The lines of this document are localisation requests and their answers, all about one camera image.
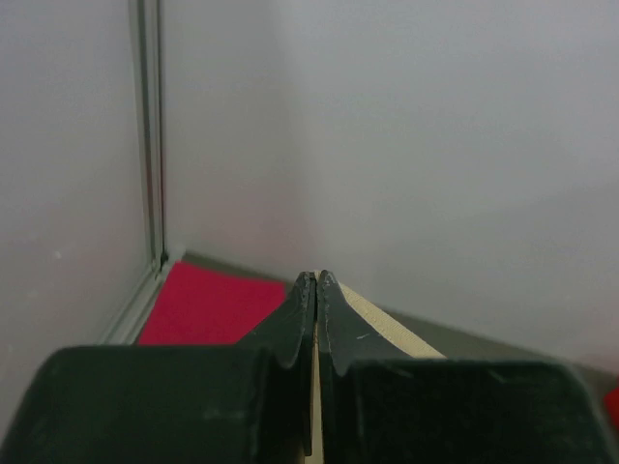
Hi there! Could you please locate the left aluminium frame post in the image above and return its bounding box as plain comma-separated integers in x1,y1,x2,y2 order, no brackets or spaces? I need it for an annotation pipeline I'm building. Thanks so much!
98,1,183,344

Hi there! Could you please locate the folded pink t shirt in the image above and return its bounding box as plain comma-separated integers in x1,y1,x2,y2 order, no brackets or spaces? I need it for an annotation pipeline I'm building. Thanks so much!
136,261,286,345

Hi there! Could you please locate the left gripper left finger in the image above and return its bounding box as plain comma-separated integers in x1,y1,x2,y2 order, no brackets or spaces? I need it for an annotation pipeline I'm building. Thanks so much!
1,272,316,463

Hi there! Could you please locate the beige t shirt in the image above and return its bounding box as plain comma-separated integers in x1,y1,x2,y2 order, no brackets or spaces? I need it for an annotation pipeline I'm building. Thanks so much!
306,270,445,463

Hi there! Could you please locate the red plastic bin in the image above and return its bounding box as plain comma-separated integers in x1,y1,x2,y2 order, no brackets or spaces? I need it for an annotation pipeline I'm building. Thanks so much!
604,386,619,430

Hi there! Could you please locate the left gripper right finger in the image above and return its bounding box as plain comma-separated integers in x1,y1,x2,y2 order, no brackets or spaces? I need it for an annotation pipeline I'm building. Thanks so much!
314,269,619,464

